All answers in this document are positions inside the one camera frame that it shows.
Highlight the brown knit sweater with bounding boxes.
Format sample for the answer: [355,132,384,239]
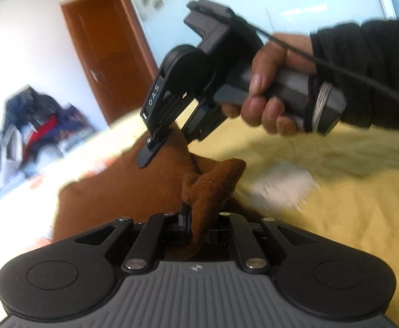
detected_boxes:
[53,124,246,260]

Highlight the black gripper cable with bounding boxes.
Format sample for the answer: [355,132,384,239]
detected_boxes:
[253,27,399,110]

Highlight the brown wooden door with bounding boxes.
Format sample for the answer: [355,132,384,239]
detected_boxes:
[62,0,157,124]

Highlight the white cloth on bed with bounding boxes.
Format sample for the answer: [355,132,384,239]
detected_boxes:
[247,162,320,212]

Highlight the yellow patterned bed quilt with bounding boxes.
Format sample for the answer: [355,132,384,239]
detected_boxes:
[0,112,399,325]

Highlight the black sleeved right forearm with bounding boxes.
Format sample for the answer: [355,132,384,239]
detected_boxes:
[310,19,399,130]

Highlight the pile of clothes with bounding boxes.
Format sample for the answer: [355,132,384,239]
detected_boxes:
[0,86,94,186]

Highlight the right human hand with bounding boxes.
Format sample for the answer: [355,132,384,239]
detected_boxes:
[222,42,316,136]

